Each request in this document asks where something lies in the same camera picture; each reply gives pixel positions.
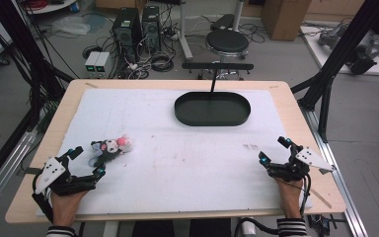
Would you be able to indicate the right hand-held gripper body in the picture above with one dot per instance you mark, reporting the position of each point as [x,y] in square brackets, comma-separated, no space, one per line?
[296,166]

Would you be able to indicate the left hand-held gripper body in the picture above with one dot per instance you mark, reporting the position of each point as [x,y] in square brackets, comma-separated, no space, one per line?
[66,184]

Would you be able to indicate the black pink white plush toy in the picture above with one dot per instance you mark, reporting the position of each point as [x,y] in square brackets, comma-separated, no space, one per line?
[112,148]

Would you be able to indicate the person's left hand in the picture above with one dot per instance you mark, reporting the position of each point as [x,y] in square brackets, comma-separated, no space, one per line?
[66,207]

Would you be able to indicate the person's right hand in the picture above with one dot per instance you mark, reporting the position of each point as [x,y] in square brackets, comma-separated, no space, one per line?
[290,197]

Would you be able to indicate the black oval tray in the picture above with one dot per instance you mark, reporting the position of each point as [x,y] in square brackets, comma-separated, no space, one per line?
[212,110]

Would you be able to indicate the white foam mat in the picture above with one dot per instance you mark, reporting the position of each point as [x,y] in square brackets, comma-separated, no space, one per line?
[184,164]

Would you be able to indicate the white power supply box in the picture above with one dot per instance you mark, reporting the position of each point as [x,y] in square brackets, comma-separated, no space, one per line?
[92,62]
[102,62]

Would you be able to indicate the person's dark legs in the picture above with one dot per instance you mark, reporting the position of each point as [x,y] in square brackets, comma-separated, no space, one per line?
[181,228]

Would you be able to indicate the black T-shaped bar stand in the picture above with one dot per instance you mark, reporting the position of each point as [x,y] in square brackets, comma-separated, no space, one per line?
[217,66]

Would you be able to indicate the white board with robot parts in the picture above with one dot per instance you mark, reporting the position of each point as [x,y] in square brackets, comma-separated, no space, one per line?
[352,49]

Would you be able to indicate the black round stool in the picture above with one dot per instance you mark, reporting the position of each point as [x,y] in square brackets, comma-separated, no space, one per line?
[227,41]

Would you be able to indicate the brown cardboard box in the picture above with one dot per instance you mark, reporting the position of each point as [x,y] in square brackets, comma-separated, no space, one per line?
[284,18]

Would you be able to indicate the clear plastic bag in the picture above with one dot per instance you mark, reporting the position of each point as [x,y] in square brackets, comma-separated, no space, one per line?
[70,24]

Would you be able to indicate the large black computer tower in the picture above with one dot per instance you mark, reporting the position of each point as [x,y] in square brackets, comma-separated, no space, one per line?
[126,34]

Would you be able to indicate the slim black computer tower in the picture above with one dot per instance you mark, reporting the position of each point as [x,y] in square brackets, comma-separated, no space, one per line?
[151,28]

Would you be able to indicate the white table leg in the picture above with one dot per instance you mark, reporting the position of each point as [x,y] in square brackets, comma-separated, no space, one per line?
[184,29]

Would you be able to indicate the black metal frame stand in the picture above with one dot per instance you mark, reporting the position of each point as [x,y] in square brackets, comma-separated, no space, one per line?
[339,49]
[19,49]

